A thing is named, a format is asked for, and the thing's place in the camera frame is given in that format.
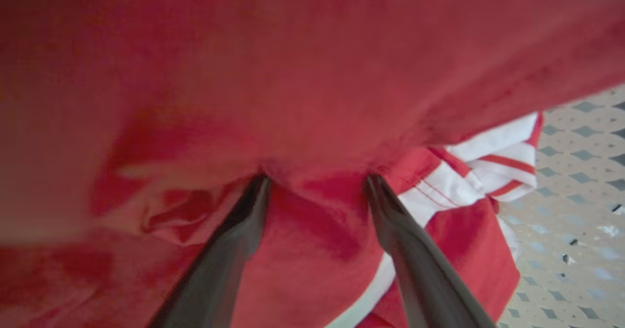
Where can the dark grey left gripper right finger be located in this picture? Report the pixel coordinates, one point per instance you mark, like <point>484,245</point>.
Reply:
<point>425,274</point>

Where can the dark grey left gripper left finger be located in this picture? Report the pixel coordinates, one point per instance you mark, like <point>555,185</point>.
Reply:
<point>219,269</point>

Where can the red garment with white stripes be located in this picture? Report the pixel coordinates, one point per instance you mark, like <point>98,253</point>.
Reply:
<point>302,84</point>

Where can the white perforated laundry basket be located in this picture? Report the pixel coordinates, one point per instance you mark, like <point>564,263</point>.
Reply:
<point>576,211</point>

